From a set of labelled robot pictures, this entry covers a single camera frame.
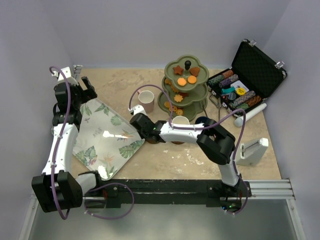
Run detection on maple leaf cookie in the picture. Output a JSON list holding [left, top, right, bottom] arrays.
[[164, 78, 172, 85]]

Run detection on metal tongs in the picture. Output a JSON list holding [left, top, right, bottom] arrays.
[[202, 93, 224, 121]]

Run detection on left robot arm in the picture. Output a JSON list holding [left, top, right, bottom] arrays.
[[31, 76, 104, 213]]

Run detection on round orange cookie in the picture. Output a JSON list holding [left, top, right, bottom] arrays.
[[164, 101, 171, 108], [177, 77, 187, 87], [187, 75, 197, 84]]

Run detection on black poker chip case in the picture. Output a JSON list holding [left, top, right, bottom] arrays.
[[206, 39, 288, 113]]

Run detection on purple cable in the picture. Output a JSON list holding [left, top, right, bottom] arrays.
[[49, 66, 135, 220], [128, 84, 250, 216]]

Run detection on leaf pattern serving tray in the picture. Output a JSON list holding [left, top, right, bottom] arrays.
[[73, 98, 145, 180]]

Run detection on pink cup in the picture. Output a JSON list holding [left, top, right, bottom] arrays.
[[138, 90, 155, 113]]

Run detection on heart cookie light brown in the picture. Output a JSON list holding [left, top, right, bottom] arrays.
[[189, 67, 200, 77]]

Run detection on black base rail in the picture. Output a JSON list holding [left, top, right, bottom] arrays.
[[86, 179, 252, 210]]

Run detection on orange slice cookie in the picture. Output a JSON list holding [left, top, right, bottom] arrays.
[[169, 105, 178, 112], [176, 108, 184, 116]]

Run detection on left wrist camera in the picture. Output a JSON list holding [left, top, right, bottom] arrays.
[[49, 66, 79, 85]]

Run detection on brown saucer back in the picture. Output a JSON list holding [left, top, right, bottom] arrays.
[[172, 141, 184, 145]]

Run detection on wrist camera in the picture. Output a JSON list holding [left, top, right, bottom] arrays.
[[128, 104, 147, 116], [49, 66, 79, 85]]

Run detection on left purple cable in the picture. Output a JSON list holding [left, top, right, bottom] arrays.
[[49, 66, 135, 220]]

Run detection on green three-tier stand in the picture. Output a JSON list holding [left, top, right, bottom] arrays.
[[157, 55, 209, 122]]

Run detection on white microphone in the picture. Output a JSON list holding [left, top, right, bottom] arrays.
[[234, 103, 267, 128]]

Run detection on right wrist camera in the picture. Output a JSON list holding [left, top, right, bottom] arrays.
[[128, 104, 147, 116]]

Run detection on dark star cookie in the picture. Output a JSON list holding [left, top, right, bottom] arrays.
[[172, 65, 184, 76], [179, 92, 189, 98]]

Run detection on dark grey mug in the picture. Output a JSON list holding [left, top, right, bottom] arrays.
[[171, 115, 190, 125]]

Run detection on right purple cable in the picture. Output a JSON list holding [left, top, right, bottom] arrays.
[[128, 84, 250, 216]]

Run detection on white stand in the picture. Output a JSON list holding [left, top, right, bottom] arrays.
[[235, 137, 269, 167]]

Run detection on dark blue mug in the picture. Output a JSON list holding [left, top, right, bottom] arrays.
[[195, 116, 208, 124]]

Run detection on orange flower cookie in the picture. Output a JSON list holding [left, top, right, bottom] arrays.
[[173, 94, 184, 103]]

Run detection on round orange cookie front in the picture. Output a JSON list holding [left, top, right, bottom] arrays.
[[187, 75, 197, 84]]

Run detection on brown patterned cookie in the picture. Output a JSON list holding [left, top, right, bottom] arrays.
[[171, 85, 179, 93]]

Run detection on aluminium frame rail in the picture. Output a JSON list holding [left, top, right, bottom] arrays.
[[18, 64, 297, 240]]

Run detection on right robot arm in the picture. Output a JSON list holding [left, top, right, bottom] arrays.
[[129, 113, 241, 197]]

